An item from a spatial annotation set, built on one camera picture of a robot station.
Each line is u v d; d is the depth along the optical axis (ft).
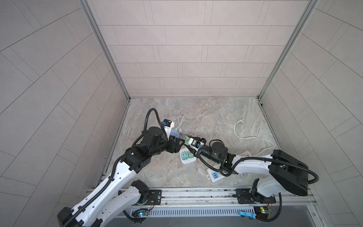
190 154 2.14
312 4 2.32
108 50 2.91
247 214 2.14
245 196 2.35
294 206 2.37
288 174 1.39
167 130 2.03
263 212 2.23
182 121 3.26
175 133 3.04
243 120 3.33
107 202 1.35
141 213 2.14
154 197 2.32
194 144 1.96
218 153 1.90
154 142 1.77
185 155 2.58
